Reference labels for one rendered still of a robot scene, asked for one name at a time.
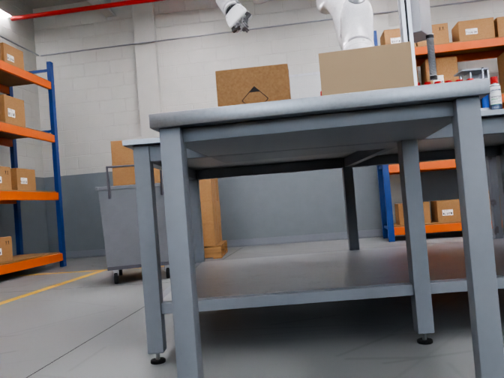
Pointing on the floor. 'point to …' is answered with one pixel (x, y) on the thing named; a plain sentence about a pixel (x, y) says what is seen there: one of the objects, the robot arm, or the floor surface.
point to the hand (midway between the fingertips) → (244, 27)
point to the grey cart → (128, 226)
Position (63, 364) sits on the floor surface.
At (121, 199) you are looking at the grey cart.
